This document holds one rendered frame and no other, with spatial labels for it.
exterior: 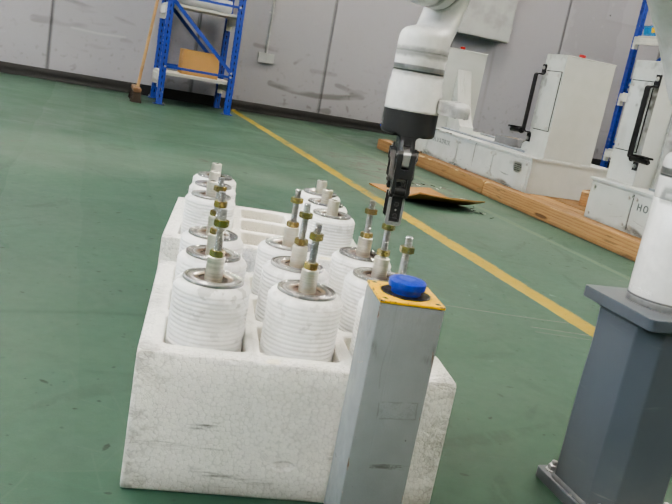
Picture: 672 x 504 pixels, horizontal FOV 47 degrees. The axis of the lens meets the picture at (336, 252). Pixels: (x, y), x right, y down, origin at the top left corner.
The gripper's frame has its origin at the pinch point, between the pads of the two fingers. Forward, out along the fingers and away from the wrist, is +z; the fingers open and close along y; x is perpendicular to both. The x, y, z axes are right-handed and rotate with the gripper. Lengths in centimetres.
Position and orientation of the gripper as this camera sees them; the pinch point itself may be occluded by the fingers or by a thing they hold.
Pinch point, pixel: (392, 211)
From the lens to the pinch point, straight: 109.3
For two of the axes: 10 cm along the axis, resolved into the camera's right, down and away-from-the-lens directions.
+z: -1.7, 9.6, 2.3
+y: -0.2, 2.3, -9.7
